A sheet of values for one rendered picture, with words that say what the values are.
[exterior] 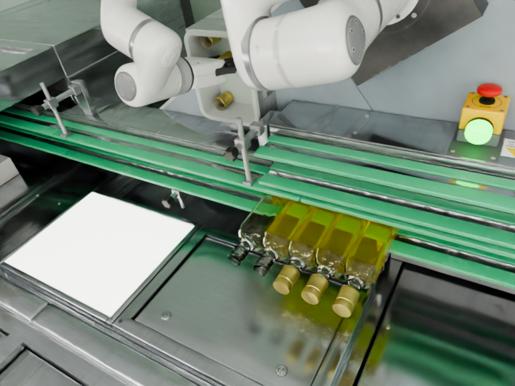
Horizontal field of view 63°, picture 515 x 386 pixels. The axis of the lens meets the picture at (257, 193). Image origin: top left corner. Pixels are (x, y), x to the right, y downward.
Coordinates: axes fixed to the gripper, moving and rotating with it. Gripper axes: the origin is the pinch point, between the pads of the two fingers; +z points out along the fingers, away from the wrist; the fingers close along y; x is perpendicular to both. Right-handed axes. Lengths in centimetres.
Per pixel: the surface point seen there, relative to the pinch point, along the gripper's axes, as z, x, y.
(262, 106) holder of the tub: 5.3, -9.6, 7.2
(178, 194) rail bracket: -4.1, -34.0, -13.0
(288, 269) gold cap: -21.3, -31.9, 28.5
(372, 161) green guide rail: -3.1, -14.8, 36.7
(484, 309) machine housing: 2, -44, 62
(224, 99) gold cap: 6.6, -9.7, -4.5
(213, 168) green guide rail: -3.7, -24.2, -1.3
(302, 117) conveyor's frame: 4.2, -10.6, 18.1
